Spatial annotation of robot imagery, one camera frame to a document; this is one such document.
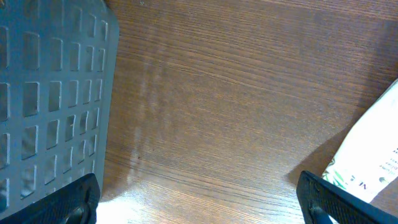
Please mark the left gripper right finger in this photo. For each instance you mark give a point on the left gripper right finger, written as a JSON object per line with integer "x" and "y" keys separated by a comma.
{"x": 323, "y": 202}

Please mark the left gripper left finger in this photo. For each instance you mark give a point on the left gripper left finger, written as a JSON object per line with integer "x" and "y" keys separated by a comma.
{"x": 74, "y": 203}

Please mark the white floral cosmetic tube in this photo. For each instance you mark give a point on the white floral cosmetic tube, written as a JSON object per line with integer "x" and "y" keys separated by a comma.
{"x": 366, "y": 161}

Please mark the grey plastic mesh basket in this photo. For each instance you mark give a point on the grey plastic mesh basket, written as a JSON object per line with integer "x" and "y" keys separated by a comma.
{"x": 57, "y": 68}

